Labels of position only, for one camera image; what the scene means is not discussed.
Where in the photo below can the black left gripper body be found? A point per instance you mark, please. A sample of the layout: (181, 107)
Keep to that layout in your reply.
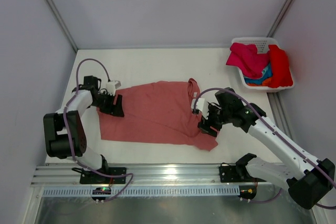
(104, 103)

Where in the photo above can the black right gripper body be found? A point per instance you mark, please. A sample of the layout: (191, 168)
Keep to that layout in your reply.
(218, 116)

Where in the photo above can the salmon pink t shirt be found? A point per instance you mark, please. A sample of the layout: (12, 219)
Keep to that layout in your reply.
(158, 113)

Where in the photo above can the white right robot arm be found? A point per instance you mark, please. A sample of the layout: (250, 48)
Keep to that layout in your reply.
(306, 178)

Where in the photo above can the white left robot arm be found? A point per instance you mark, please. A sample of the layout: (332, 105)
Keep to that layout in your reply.
(64, 132)

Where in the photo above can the orange garment in basket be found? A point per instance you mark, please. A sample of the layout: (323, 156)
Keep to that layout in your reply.
(265, 83)

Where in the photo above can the blue garment in basket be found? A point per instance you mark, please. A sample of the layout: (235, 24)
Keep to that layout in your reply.
(266, 73)

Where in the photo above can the magenta t shirt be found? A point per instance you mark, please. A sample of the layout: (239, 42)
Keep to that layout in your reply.
(248, 60)

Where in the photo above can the red t shirt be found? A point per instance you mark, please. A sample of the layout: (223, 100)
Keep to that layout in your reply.
(281, 76)

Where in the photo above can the white perforated plastic basket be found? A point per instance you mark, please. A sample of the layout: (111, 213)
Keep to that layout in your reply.
(262, 44)

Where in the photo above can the right black controller board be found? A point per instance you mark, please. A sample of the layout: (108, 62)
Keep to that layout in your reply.
(247, 192)

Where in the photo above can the black controller board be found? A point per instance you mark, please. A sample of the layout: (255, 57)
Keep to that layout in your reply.
(247, 192)
(101, 193)

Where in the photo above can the left black controller board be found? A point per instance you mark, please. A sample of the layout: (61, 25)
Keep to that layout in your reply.
(101, 193)

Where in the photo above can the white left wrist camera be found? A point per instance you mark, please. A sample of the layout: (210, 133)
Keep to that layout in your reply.
(112, 86)

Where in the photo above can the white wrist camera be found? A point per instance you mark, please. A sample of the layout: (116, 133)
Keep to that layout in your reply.
(200, 106)
(112, 86)

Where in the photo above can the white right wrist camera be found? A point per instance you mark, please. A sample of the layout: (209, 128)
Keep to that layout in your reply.
(200, 106)

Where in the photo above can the right side aluminium rail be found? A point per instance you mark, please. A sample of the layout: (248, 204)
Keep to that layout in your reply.
(279, 114)

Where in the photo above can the aluminium mounting rail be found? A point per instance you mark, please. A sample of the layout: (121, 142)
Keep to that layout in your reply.
(143, 174)

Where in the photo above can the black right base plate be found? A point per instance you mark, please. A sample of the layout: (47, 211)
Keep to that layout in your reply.
(233, 174)

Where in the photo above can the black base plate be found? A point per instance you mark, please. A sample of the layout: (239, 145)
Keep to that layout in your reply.
(116, 175)
(233, 174)

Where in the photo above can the slotted grey cable duct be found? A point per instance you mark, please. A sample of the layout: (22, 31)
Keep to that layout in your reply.
(142, 191)

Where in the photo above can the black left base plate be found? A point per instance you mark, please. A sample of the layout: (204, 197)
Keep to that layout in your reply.
(116, 175)

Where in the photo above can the left aluminium corner post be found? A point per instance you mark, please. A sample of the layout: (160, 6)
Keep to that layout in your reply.
(61, 23)

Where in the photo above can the aluminium corner post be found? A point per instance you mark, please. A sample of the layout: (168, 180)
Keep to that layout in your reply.
(61, 23)
(280, 17)

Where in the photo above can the right aluminium corner post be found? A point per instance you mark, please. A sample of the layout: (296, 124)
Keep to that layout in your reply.
(280, 17)

